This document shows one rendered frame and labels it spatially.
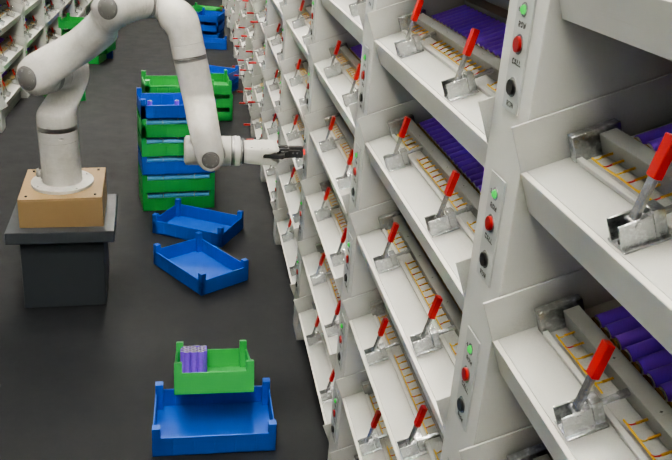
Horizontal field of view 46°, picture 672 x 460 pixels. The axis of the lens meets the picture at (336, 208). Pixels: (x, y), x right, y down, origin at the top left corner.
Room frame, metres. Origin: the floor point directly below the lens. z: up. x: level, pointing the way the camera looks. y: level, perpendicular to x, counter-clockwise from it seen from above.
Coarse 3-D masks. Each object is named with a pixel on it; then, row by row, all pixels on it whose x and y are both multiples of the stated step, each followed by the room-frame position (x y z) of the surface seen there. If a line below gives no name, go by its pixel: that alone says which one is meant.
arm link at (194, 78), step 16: (176, 64) 2.09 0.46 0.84; (192, 64) 2.08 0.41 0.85; (208, 64) 2.13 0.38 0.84; (192, 80) 2.08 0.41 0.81; (208, 80) 2.10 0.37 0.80; (192, 96) 2.07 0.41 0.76; (208, 96) 2.09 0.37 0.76; (192, 112) 2.04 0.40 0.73; (208, 112) 2.04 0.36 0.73; (192, 128) 2.01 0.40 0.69; (208, 128) 2.01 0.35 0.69; (192, 144) 2.01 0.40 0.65; (208, 144) 2.00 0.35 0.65; (208, 160) 2.00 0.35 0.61
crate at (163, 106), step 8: (136, 88) 3.22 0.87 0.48; (144, 96) 3.23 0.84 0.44; (152, 96) 3.24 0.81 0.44; (160, 96) 3.25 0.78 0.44; (168, 96) 3.26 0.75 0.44; (176, 96) 3.27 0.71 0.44; (144, 104) 3.04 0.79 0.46; (152, 104) 3.24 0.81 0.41; (160, 104) 3.25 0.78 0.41; (168, 104) 3.26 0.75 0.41; (144, 112) 3.04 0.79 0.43; (152, 112) 3.05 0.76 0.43; (160, 112) 3.06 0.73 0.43; (168, 112) 3.07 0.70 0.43; (176, 112) 3.08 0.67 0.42; (184, 112) 3.09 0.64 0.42
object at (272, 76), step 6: (276, 66) 3.50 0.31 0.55; (264, 72) 3.49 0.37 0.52; (270, 72) 3.49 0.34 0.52; (276, 72) 3.31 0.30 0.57; (264, 78) 3.49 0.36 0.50; (270, 78) 3.49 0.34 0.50; (276, 78) 3.46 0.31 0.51; (270, 84) 3.42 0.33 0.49; (276, 84) 3.31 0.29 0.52; (270, 90) 3.31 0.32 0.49; (276, 90) 3.29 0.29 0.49; (270, 96) 3.28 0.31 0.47; (276, 96) 3.21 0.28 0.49; (276, 102) 3.04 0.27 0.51; (276, 108) 2.89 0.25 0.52
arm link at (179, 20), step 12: (156, 0) 2.20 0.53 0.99; (168, 0) 2.12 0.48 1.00; (180, 0) 2.12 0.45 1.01; (156, 12) 2.20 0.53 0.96; (168, 12) 2.09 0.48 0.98; (180, 12) 2.09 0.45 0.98; (192, 12) 2.11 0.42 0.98; (168, 24) 2.09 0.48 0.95; (180, 24) 2.08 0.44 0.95; (192, 24) 2.09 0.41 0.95; (168, 36) 2.10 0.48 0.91; (180, 36) 2.08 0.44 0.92; (192, 36) 2.09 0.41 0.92; (180, 48) 2.08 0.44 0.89; (192, 48) 2.08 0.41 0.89; (204, 48) 2.12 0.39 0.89
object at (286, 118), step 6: (294, 108) 2.81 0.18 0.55; (282, 114) 2.80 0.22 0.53; (288, 114) 2.81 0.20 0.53; (294, 114) 2.81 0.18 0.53; (282, 120) 2.80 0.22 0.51; (288, 120) 2.81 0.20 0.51; (282, 126) 2.80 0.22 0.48; (288, 126) 2.78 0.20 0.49; (294, 126) 2.76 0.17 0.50; (288, 132) 2.71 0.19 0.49; (294, 132) 2.69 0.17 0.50; (300, 132) 2.68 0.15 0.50; (300, 138) 2.61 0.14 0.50; (288, 144) 2.59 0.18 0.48; (294, 144) 2.57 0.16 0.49; (300, 144) 2.55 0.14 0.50; (294, 162) 2.40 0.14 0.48; (300, 168) 2.21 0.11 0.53; (300, 174) 2.21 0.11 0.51; (300, 180) 2.21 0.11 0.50
